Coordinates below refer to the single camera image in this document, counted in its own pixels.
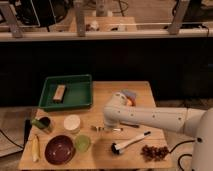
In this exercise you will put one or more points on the brown dried grape bunch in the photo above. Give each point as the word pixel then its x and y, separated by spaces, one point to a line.
pixel 152 153

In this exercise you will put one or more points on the metal rail frame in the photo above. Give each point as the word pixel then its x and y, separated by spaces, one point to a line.
pixel 115 19

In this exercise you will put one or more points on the light green cup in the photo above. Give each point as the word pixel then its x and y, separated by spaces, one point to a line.
pixel 82 143

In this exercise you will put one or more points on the white round lid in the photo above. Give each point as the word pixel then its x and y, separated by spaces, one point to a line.
pixel 72 123

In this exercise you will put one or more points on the wooden block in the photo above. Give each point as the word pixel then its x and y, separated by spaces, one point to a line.
pixel 59 93

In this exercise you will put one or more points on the blue cloth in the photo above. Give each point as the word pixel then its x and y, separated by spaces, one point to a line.
pixel 131 96

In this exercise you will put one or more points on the dark red bowl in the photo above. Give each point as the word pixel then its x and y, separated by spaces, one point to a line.
pixel 59 150

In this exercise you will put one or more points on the white black brush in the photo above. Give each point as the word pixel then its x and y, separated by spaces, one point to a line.
pixel 117 148

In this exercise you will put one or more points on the black equipment case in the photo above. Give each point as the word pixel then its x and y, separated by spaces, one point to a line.
pixel 41 13

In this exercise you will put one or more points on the green plastic tray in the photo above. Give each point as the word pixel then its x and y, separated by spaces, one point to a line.
pixel 78 93

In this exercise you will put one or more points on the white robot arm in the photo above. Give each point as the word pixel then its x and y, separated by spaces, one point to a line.
pixel 192 122

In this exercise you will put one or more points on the yellow corn cob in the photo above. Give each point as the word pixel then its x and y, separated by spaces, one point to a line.
pixel 35 151

